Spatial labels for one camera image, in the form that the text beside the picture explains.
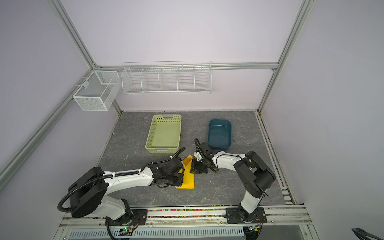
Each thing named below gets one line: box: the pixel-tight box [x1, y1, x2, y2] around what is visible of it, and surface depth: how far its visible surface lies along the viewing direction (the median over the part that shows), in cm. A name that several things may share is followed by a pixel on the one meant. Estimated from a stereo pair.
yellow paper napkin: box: [175, 154, 195, 189], surface depth 86 cm
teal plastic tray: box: [208, 118, 232, 150], surface depth 111 cm
